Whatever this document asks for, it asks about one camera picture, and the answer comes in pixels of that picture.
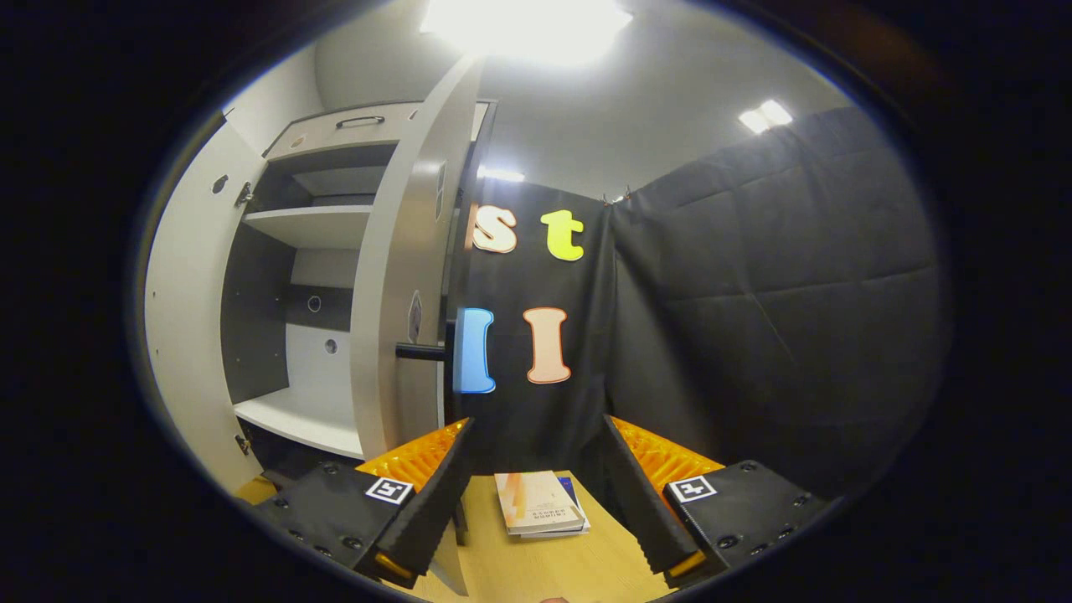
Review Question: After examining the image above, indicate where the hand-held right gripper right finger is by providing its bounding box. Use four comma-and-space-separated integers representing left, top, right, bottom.
601, 414, 830, 590

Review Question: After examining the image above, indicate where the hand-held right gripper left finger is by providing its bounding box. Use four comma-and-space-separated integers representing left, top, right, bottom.
251, 416, 477, 591

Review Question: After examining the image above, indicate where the grey cabinet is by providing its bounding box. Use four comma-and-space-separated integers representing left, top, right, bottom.
219, 99, 499, 482

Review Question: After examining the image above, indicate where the grey cabinet door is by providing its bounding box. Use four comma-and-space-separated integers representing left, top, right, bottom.
144, 117, 269, 495
350, 54, 485, 597

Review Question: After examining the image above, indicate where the grey cabinet shelf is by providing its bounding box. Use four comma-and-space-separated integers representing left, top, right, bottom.
243, 205, 374, 250

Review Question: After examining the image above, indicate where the grey cabinet drawer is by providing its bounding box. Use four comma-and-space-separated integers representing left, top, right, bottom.
264, 102, 491, 160

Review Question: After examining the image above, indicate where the black backdrop cloth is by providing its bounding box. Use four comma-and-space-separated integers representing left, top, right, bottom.
444, 105, 951, 503

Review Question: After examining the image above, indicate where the large ceiling light panel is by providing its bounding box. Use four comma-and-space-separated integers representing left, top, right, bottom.
419, 0, 633, 68

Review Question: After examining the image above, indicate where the black door handle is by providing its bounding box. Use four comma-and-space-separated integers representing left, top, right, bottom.
395, 317, 458, 396

